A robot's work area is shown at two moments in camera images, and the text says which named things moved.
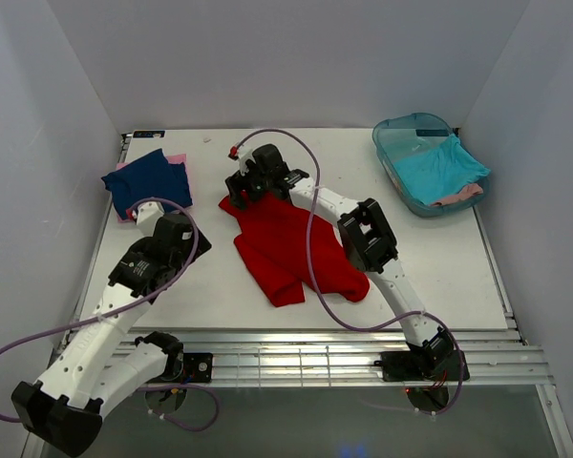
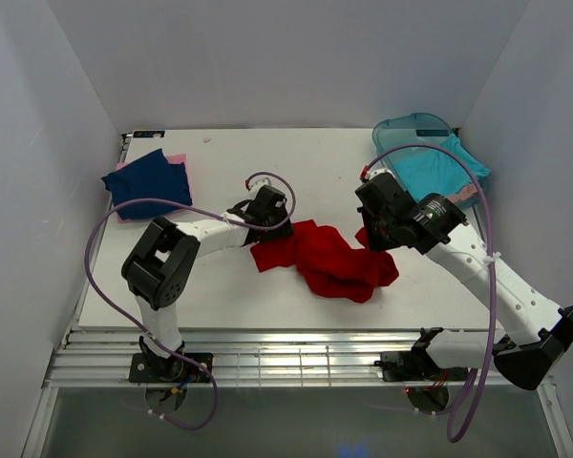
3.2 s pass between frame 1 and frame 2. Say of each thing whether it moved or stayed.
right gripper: moved
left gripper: moved
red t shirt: moved
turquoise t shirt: stayed
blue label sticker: stayed
